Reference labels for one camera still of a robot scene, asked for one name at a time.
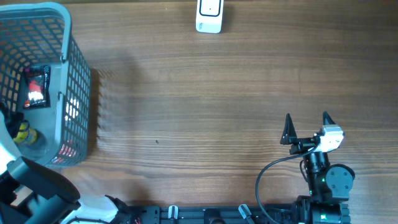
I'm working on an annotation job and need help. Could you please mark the white barcode scanner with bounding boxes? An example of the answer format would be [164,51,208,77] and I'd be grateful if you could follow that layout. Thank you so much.
[195,0,224,34]

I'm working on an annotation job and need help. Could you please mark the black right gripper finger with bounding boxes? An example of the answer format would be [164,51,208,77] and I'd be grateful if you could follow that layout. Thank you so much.
[323,111,335,125]
[280,113,298,145]

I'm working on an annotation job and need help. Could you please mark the grey plastic mesh basket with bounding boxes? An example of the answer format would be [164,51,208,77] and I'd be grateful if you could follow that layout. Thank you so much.
[1,2,91,169]

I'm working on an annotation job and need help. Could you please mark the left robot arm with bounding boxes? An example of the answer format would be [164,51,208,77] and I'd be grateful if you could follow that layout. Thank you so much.
[1,103,141,223]

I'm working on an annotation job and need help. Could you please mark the yellow capped bottle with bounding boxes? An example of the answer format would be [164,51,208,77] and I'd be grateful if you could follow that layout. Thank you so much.
[13,120,38,146]

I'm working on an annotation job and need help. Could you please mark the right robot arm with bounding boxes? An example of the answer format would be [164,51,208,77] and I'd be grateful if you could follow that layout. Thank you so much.
[280,112,355,223]

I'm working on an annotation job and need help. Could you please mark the black red snack packet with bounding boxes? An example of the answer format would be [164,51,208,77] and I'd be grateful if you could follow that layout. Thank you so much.
[24,65,51,109]

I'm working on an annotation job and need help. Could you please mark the right camera cable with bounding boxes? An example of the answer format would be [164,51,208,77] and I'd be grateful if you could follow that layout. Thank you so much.
[255,143,321,224]

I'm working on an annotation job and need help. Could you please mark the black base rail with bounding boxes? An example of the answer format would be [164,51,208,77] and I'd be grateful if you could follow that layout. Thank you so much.
[124,203,352,224]

